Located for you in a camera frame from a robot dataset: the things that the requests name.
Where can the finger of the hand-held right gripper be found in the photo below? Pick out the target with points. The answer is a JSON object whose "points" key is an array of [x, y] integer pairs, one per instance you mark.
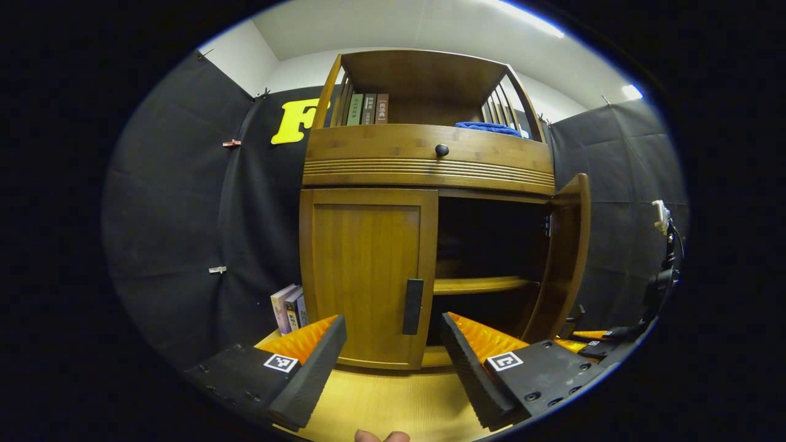
{"points": [[620, 334], [599, 350]]}

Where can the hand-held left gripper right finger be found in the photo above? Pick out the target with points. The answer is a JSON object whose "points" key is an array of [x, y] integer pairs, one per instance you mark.
{"points": [[470, 380]]}

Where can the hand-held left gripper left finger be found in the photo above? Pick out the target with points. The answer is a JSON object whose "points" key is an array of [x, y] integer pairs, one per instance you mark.
{"points": [[310, 380]]}

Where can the wooden shoe cabinet door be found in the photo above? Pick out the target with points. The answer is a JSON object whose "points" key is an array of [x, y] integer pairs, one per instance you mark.
{"points": [[568, 245], [362, 270]]}

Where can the wooden double-door shoe cabinet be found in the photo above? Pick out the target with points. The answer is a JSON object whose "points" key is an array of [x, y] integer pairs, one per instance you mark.
{"points": [[424, 73]]}

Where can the metal door hinge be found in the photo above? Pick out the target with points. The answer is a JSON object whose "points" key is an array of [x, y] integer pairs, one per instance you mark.
{"points": [[544, 226]]}

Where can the dark grey book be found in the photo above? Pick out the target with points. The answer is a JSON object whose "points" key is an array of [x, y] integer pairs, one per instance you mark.
{"points": [[293, 313]]}

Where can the blue book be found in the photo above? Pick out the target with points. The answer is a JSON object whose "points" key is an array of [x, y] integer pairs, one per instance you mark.
{"points": [[303, 310]]}

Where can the pale pink book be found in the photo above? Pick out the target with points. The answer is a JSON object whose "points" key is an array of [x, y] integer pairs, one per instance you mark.
{"points": [[280, 307]]}

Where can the wooden inner shelf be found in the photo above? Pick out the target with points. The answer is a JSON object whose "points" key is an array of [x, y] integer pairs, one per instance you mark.
{"points": [[479, 285]]}

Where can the small ceiling light panel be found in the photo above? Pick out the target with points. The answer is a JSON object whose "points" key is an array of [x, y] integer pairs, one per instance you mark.
{"points": [[631, 92]]}

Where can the black backdrop cloth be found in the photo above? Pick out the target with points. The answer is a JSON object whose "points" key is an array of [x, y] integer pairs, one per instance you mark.
{"points": [[172, 215]]}

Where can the blue folded cloth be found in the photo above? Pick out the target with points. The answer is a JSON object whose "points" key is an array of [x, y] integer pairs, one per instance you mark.
{"points": [[488, 129]]}

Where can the wooden drawer with black knob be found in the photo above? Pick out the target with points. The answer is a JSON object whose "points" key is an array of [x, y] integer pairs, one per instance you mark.
{"points": [[368, 150]]}

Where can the dark brown book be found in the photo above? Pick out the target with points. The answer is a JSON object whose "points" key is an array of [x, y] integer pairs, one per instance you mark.
{"points": [[369, 109]]}

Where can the reddish brown book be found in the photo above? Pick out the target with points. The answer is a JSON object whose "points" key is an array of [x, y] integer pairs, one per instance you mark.
{"points": [[382, 108]]}

